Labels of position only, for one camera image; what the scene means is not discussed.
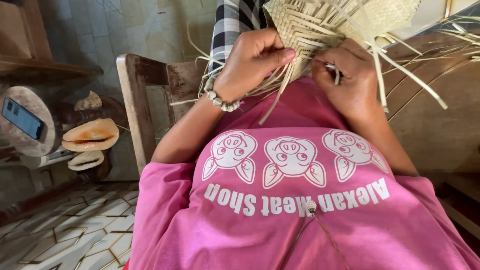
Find person's right hand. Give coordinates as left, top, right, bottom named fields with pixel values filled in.
left=310, top=37, right=380, bottom=123

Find woven palm leaf basket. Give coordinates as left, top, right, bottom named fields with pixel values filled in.
left=170, top=0, right=449, bottom=126

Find small white conch shell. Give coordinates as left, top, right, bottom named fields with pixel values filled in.
left=67, top=150, right=105, bottom=172

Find large orange conch shell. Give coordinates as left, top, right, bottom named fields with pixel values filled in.
left=61, top=118, right=120, bottom=153

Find worn wooden chair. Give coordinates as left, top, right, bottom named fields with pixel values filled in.
left=116, top=53, right=211, bottom=177

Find shell bead bracelet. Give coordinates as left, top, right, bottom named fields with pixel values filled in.
left=203, top=77, right=241, bottom=113

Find loose palm leaf strips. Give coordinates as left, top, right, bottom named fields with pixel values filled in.
left=437, top=14, right=480, bottom=64

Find round stone stand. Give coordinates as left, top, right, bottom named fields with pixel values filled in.
left=0, top=86, right=63, bottom=158

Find small metal weaving tool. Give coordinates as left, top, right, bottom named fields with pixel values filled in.
left=305, top=56, right=337, bottom=72

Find pink printed t-shirt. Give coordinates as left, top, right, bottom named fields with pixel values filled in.
left=127, top=75, right=480, bottom=270

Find beaded pendant necklace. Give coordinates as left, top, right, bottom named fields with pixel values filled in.
left=280, top=200, right=352, bottom=270

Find blue smartphone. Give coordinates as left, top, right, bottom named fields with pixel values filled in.
left=1, top=97, right=45, bottom=140

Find spiky beige shell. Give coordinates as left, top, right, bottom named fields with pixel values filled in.
left=74, top=90, right=103, bottom=112

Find black and white checkered cloth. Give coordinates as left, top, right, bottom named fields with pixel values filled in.
left=208, top=0, right=269, bottom=78

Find brown wooden table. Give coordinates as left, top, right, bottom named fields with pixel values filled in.
left=379, top=7, right=480, bottom=175

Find person's left hand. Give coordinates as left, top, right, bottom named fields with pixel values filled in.
left=213, top=28, right=297, bottom=104

